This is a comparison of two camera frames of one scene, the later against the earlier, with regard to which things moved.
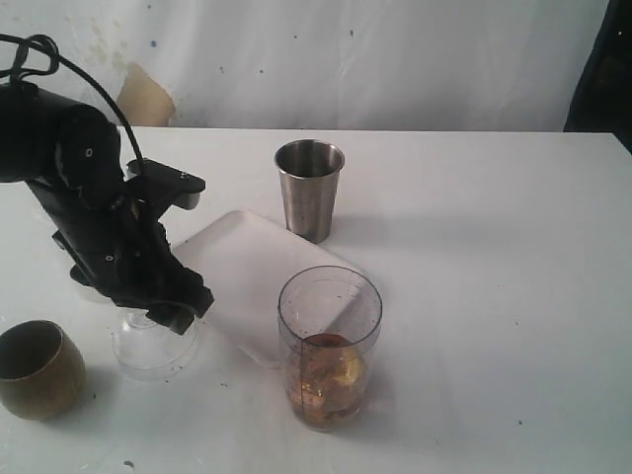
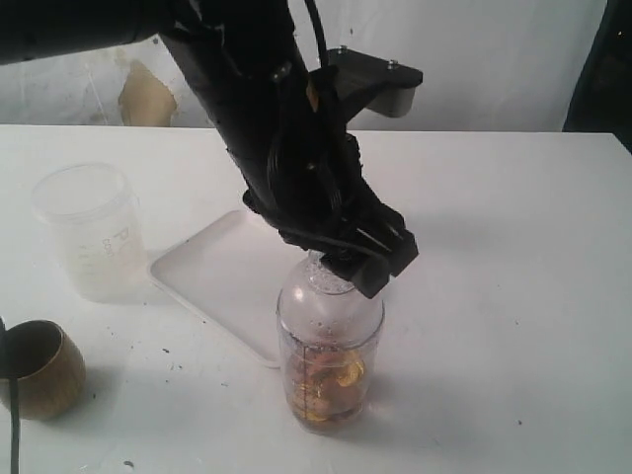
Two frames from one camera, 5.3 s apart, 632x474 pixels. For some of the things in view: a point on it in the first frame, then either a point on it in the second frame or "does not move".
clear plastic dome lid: (141, 342) → (320, 304)
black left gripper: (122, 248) → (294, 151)
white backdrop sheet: (503, 65) does not move
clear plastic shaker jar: (329, 318) does not move
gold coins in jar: (327, 378) does not move
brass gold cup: (42, 374) does not move
